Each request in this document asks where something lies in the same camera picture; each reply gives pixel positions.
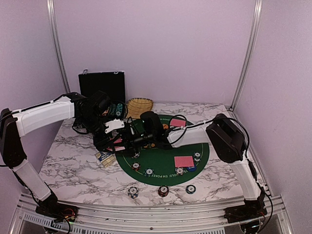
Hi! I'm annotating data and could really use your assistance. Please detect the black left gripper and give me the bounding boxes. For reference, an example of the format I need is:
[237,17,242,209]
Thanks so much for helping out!
[78,113,116,154]

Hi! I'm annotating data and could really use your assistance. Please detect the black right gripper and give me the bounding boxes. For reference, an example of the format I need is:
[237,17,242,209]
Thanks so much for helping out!
[113,129,155,156]

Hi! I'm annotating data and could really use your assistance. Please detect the red playing card deck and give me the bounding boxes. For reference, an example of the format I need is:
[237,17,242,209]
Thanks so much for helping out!
[110,138,125,151]

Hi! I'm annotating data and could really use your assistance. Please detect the dealt cards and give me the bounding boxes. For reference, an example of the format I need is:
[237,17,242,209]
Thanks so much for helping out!
[174,156,194,168]
[169,118,187,127]

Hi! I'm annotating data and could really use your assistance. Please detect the blue beige chip stack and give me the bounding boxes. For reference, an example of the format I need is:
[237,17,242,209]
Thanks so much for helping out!
[128,186,138,199]

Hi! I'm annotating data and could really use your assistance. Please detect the red black chip stack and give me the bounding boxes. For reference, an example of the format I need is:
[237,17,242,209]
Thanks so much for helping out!
[158,185,169,197]

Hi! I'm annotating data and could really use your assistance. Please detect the blue small blind button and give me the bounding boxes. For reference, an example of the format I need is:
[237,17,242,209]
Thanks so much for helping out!
[187,166,196,172]

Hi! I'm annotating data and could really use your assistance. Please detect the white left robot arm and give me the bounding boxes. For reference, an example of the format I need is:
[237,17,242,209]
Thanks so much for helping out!
[0,91,111,217]

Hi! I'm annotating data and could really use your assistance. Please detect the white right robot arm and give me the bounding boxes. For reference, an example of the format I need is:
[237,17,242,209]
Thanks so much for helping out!
[117,111,264,218]

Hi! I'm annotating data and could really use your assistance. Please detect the blue texas holdem card box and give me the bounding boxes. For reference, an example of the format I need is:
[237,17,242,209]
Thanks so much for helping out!
[95,152,116,168]

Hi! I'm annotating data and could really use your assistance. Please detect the woven bamboo tray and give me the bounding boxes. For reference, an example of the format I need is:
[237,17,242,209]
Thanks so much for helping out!
[126,97,154,119]

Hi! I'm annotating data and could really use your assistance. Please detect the teal chip row in case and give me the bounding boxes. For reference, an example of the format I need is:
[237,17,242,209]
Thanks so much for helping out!
[116,103,123,117]

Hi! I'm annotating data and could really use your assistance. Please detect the green chip row in case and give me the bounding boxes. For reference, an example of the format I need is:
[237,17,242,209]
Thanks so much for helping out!
[108,104,116,117]

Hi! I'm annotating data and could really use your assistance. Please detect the round green poker mat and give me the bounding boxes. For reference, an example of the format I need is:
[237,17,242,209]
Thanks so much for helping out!
[114,114,211,186]

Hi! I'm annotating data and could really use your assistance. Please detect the black poker chip case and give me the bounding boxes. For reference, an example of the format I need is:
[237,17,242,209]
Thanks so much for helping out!
[78,71,127,119]

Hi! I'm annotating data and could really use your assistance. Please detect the green teal chip stack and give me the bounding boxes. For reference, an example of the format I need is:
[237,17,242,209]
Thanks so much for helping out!
[185,185,196,194]

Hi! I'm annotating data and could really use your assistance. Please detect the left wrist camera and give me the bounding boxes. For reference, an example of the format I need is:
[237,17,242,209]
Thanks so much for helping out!
[105,119,125,134]

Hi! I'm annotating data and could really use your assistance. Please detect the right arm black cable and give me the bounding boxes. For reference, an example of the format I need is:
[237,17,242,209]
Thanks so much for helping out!
[165,114,273,220]

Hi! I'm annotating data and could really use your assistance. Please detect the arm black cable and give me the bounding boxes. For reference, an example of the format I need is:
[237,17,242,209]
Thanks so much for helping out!
[0,94,74,169]
[165,114,273,220]

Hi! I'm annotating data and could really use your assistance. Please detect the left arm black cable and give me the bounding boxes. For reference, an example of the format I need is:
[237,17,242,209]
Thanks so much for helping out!
[0,94,74,169]

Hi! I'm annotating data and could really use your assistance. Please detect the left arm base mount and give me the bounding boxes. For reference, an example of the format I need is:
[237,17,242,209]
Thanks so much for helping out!
[36,203,78,222]

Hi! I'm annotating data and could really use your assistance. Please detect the front aluminium rail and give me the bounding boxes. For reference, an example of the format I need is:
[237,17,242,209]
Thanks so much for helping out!
[9,195,293,234]

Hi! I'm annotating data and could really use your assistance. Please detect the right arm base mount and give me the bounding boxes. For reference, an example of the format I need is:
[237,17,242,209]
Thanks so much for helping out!
[224,205,268,223]

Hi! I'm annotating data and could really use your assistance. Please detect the left aluminium frame post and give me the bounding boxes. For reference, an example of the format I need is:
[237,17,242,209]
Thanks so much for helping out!
[46,0,71,94]

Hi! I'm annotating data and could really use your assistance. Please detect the aluminium frame post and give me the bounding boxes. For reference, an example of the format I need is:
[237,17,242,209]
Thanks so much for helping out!
[46,0,71,94]
[229,0,263,112]

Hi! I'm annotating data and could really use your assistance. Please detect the right aluminium frame post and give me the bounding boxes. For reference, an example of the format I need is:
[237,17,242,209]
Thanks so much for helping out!
[229,0,263,112]

